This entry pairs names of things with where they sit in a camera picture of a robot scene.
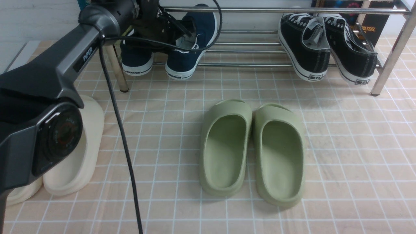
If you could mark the left green foam slipper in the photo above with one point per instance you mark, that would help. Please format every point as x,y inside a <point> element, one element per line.
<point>226,128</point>

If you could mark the right black canvas sneaker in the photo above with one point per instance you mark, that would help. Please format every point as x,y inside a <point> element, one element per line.
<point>355,62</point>

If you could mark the left cream foam slipper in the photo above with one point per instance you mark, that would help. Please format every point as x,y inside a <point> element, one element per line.
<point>19,195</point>

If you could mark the left black canvas sneaker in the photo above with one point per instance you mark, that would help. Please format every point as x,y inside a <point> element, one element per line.
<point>303,37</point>

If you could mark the black canvas sneaker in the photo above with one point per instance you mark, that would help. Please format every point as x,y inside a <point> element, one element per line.
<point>355,62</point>
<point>303,37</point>

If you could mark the right green foam slipper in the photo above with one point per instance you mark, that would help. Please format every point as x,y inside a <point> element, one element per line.
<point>279,141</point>

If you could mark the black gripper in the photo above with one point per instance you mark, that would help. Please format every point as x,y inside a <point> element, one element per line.
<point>155,23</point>

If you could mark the green foam slipper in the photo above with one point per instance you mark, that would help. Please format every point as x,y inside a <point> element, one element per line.
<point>226,128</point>
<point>279,141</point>

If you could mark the black book orange text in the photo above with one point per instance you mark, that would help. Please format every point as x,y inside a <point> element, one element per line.
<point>372,25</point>

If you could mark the navy canvas shoe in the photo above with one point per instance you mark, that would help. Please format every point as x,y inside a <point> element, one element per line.
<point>136,59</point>
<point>181,63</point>

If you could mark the chrome metal shoe rack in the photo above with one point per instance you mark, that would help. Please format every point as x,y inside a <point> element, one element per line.
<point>384,68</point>

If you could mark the right cream foam slipper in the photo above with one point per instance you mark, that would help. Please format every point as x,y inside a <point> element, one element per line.
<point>76,171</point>

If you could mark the cream foam slipper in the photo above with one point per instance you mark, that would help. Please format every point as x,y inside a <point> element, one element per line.
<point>19,195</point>
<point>76,171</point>

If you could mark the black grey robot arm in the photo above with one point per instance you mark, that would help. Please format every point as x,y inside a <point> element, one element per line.
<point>41,122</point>

